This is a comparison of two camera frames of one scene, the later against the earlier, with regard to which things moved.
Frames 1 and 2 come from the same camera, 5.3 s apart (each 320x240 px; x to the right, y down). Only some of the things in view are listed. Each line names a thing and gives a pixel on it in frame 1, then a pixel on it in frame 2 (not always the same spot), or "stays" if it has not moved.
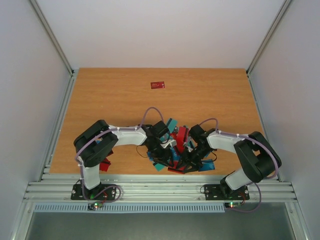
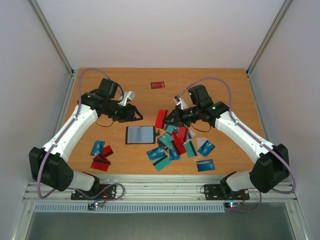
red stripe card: (181, 170) → (178, 139)
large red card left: (104, 166) stays
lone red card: (157, 85) stays
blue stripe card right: (207, 165) stays
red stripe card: (182, 137) → (160, 118)
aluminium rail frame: (159, 188) stays
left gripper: (163, 159) → (129, 115)
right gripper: (191, 158) → (180, 116)
